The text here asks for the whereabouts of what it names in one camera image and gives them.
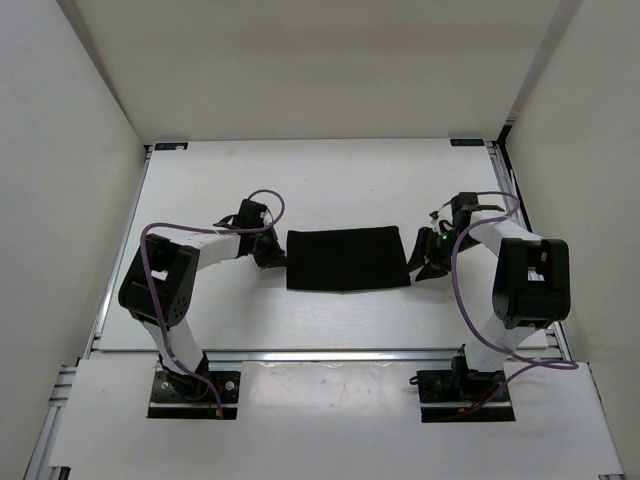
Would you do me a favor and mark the white front cover board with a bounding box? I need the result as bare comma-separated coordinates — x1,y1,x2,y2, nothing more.
50,358,621,479

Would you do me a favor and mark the aluminium left frame rail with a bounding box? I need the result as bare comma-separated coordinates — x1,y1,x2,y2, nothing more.
82,144,154,359

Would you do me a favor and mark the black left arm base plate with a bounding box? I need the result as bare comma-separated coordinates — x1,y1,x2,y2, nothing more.
147,366,241,420

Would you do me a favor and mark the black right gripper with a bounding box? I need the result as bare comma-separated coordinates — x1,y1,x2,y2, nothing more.
402,226,481,282

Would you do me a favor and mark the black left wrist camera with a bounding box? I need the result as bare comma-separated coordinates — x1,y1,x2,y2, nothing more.
214,199,272,235

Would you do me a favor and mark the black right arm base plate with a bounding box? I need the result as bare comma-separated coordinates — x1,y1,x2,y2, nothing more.
409,370,516,423

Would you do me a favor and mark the blue right corner label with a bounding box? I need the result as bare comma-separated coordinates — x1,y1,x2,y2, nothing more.
450,138,485,147

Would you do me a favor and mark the aluminium frame rail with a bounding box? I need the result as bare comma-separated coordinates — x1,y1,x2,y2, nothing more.
82,144,154,359
487,141,573,360

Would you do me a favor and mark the black skirt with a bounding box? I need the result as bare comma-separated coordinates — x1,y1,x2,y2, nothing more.
286,226,411,293

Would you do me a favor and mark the blue corner label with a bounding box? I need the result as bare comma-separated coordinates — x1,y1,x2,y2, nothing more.
154,142,188,151
450,138,485,147

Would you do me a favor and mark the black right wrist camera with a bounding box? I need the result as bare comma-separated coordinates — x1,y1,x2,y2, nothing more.
430,192,505,232

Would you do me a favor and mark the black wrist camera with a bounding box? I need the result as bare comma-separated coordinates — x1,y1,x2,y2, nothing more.
430,192,505,232
214,199,272,235

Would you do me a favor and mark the blue left corner label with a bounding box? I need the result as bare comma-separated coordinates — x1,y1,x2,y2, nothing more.
154,142,188,151

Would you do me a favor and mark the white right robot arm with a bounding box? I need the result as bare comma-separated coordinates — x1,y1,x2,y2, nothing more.
408,212,571,400

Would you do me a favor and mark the aluminium right frame rail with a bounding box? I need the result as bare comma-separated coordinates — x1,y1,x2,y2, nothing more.
487,141,573,360

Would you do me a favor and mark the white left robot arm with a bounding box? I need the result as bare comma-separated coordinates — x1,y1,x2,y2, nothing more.
118,223,286,400

